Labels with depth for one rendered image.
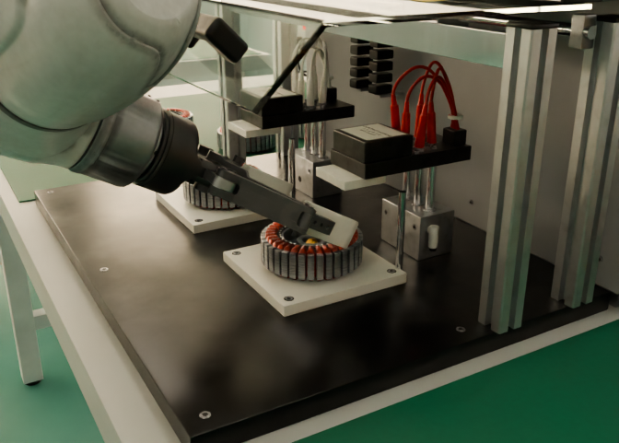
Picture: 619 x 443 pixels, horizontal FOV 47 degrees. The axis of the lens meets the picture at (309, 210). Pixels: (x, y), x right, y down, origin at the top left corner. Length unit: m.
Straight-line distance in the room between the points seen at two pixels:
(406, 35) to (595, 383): 0.38
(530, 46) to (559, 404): 0.30
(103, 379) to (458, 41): 0.45
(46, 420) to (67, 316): 1.17
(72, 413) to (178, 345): 1.29
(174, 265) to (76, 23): 0.45
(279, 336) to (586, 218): 0.31
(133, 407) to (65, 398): 1.37
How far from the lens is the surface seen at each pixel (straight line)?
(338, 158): 0.78
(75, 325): 0.77
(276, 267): 0.74
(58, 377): 2.10
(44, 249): 0.96
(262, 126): 0.94
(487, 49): 0.66
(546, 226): 0.85
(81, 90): 0.46
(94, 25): 0.42
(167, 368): 0.64
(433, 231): 0.81
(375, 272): 0.77
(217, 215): 0.92
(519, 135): 0.62
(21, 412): 1.99
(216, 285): 0.77
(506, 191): 0.64
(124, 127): 0.61
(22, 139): 0.57
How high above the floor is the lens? 1.12
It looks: 21 degrees down
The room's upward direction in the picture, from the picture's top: straight up
